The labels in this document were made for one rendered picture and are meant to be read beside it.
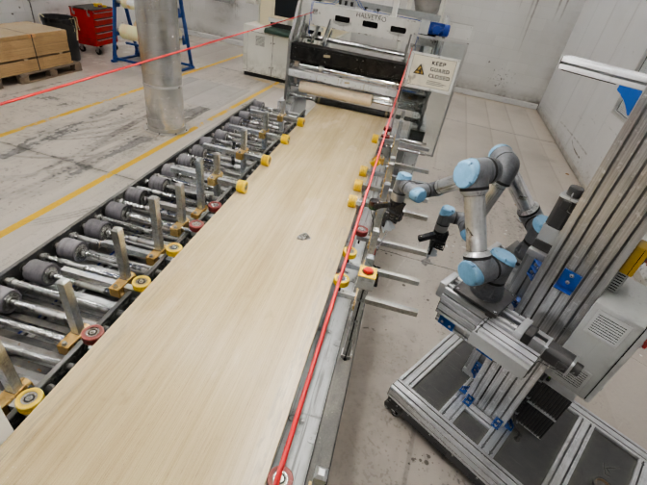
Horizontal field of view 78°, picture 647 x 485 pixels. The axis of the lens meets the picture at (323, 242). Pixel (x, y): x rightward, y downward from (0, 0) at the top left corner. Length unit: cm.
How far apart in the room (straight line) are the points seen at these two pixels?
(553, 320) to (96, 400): 188
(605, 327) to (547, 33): 933
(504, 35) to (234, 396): 1007
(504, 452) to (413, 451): 48
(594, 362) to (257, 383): 142
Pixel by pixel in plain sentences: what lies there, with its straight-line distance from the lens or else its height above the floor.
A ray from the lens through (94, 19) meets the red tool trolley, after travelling 979.
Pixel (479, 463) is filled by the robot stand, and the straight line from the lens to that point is 247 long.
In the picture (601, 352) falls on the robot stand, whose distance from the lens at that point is 210.
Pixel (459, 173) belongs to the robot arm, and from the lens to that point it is 177.
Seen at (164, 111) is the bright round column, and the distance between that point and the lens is 583.
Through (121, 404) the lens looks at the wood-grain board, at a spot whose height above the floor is 90.
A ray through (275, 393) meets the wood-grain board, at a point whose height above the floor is 90.
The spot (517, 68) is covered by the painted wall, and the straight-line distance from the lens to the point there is 1094.
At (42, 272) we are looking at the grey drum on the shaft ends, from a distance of 227.
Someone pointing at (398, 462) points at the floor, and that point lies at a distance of 257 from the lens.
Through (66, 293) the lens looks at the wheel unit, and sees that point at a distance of 179.
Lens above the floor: 221
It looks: 35 degrees down
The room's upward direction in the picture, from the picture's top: 10 degrees clockwise
